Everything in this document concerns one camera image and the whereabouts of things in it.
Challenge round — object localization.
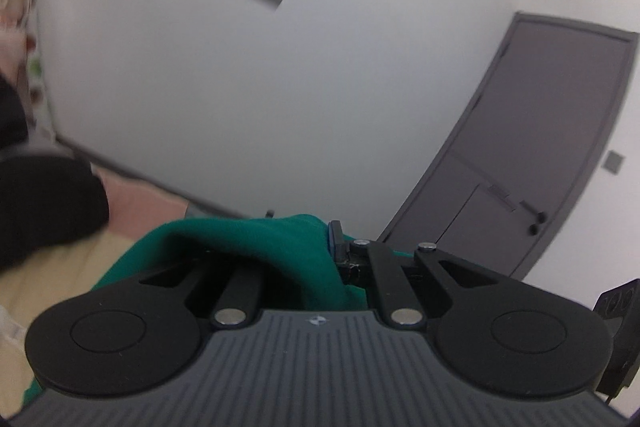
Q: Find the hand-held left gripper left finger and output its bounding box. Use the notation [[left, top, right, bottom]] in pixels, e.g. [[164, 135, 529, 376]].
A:
[[139, 252, 262, 327]]

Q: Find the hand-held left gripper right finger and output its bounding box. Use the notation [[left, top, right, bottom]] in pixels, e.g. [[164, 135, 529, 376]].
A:
[[327, 220, 502, 331]]

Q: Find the green hoodie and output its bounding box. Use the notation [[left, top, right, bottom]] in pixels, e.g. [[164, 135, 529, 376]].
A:
[[21, 213, 421, 408]]

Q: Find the grey door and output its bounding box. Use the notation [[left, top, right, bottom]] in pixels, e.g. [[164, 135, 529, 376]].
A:
[[376, 11, 640, 282]]

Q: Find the black puffy jacket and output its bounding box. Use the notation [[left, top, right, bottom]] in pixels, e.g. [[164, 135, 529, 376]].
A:
[[0, 72, 111, 270]]

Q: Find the printed cloth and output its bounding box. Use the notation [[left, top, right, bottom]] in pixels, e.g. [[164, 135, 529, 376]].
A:
[[0, 0, 57, 142]]

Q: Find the black door handle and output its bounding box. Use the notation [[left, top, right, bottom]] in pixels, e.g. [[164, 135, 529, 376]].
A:
[[518, 201, 548, 236]]

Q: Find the grey wall switch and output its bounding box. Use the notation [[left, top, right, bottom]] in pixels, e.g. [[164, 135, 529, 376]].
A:
[[603, 150, 626, 174]]

